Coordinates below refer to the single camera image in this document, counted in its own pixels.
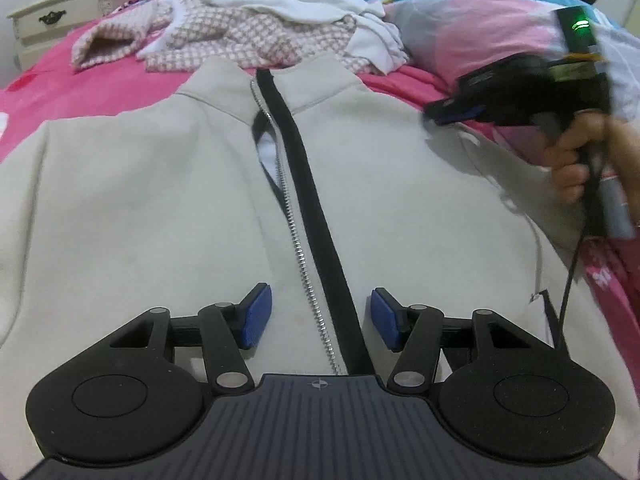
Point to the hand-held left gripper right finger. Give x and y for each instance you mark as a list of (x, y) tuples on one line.
[(383, 318)]

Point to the pink and white quilt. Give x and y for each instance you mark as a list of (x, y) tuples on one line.
[(475, 25)]

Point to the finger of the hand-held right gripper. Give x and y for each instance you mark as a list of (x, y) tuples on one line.
[(450, 114)]

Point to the person's right hand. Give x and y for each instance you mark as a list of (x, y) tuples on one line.
[(570, 180)]

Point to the beige zip jacket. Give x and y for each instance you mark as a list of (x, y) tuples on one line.
[(150, 200)]

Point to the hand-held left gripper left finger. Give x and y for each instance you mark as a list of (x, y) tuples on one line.
[(257, 317)]

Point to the cream nightstand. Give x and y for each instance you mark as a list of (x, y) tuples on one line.
[(65, 15)]

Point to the pink floral bed blanket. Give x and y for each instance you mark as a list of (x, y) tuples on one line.
[(50, 90)]

